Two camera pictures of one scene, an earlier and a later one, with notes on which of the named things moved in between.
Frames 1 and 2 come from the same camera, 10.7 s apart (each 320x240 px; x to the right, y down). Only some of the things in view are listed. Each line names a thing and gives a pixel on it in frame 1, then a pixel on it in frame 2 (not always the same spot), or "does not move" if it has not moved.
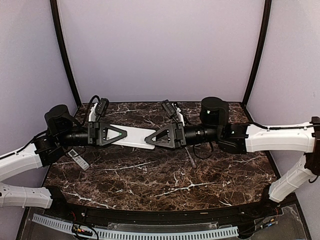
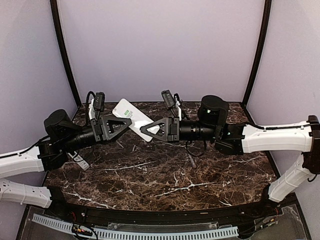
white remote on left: [79, 160] does not move
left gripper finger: [103, 127] to [111, 126]
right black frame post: [268, 3] does not move
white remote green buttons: [135, 136] to [125, 109]
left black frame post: [54, 7] does not move
